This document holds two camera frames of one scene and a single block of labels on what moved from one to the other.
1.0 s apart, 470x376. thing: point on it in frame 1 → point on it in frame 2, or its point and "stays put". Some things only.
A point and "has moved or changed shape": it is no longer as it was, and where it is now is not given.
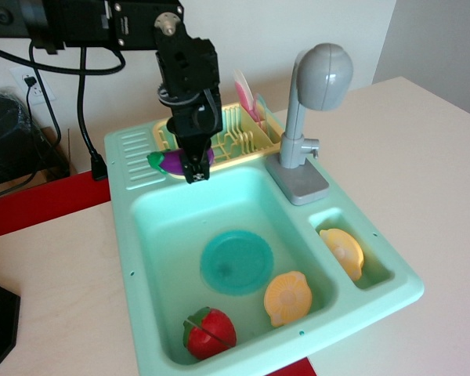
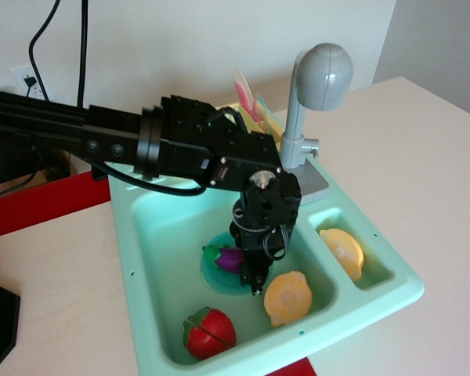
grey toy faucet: [319, 77] stays put
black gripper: [189, 70] → [261, 222]
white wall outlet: [36, 92] stays put
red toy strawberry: [207, 332] stays put
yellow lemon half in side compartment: [348, 253] stays put
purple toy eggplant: [171, 160] has moved or changed shape
